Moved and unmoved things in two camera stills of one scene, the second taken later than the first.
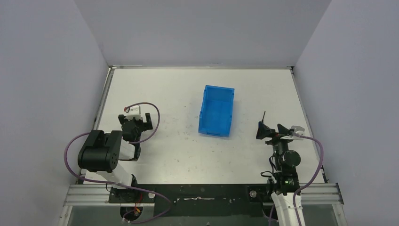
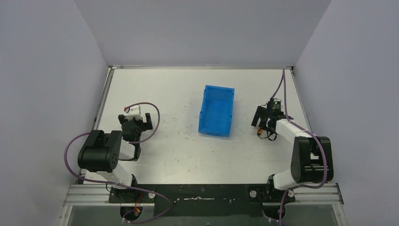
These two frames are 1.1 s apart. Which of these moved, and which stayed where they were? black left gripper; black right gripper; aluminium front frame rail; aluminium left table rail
Moved: black right gripper
Stayed: aluminium left table rail; aluminium front frame rail; black left gripper
